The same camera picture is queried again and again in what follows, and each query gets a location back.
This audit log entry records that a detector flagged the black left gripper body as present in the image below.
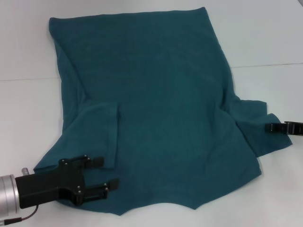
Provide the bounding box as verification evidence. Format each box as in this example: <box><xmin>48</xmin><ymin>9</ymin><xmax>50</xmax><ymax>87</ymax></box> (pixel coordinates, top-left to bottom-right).
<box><xmin>15</xmin><ymin>155</ymin><xmax>89</xmax><ymax>210</ymax></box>

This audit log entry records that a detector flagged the teal blue shirt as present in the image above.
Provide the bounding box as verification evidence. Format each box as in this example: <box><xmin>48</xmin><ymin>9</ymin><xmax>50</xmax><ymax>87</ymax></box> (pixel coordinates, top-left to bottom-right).
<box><xmin>33</xmin><ymin>7</ymin><xmax>293</xmax><ymax>210</ymax></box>

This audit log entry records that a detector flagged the left arm cable with connectors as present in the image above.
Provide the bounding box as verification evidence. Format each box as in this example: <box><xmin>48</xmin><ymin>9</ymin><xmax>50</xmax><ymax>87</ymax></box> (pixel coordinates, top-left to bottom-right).
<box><xmin>0</xmin><ymin>167</ymin><xmax>40</xmax><ymax>219</ymax></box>

